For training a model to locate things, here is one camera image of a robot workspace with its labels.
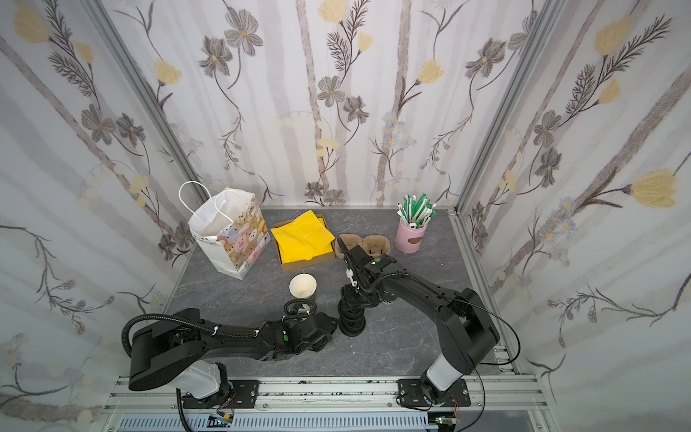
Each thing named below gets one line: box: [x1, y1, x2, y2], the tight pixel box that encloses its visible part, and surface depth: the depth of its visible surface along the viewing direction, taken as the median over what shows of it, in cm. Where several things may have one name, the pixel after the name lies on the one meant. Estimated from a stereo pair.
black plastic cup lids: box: [337, 298, 367, 338], surface depth 84 cm
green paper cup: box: [287, 271, 319, 300], surface depth 88 cm
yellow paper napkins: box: [269, 209, 336, 264], surface depth 107 cm
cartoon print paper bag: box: [178, 180, 271, 280], surface depth 90 cm
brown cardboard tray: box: [272, 214, 336, 272], surface depth 102 cm
